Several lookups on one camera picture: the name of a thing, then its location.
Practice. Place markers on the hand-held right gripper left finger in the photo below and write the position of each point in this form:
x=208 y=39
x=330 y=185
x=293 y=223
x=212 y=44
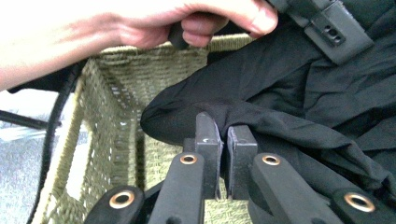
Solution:
x=210 y=146

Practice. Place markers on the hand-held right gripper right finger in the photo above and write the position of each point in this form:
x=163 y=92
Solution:
x=241 y=149

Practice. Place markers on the black garment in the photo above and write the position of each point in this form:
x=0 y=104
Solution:
x=295 y=99

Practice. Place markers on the green woven basket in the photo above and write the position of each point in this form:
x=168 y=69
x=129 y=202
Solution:
x=124 y=93

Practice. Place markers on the thin black metal stand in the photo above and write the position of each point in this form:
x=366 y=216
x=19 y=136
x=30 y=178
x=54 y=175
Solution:
x=25 y=120

